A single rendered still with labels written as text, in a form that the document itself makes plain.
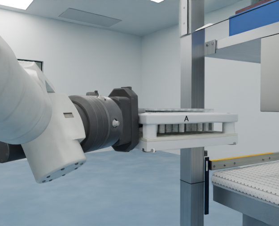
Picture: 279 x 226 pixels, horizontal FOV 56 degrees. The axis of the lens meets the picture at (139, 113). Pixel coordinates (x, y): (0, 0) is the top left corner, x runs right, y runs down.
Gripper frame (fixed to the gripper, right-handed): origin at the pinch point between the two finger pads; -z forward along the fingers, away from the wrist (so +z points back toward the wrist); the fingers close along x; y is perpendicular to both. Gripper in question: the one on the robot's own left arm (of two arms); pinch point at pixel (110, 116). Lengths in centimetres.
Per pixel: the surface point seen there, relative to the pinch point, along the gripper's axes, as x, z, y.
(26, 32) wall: -148, 37, -502
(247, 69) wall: -59, -316, -290
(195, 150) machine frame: 13.3, -32.7, -13.0
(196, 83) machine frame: -9.4, -33.4, -13.2
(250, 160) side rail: 19, -58, -15
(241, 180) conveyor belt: 21.1, -41.2, -0.8
